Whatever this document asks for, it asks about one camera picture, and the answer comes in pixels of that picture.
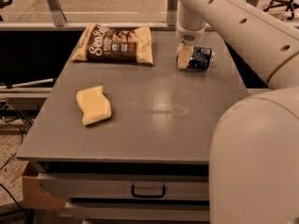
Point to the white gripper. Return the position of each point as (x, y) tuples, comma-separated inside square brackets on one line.
[(189, 36)]

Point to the blue pepsi can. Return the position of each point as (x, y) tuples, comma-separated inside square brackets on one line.
[(201, 58)]

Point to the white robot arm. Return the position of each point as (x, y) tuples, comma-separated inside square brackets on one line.
[(254, 152)]

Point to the brown chips bag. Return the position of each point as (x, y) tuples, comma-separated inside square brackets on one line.
[(99, 43)]

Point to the yellow sponge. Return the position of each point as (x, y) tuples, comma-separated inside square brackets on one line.
[(94, 105)]

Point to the black office chair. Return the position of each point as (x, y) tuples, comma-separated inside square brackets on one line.
[(290, 5)]

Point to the grey drawer cabinet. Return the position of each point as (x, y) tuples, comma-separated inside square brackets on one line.
[(159, 134)]

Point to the grey metal rod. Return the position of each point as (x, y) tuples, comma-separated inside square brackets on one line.
[(27, 84)]

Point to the cardboard box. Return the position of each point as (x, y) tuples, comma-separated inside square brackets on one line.
[(33, 196)]

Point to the black drawer handle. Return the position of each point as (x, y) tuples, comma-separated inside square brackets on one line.
[(148, 192)]

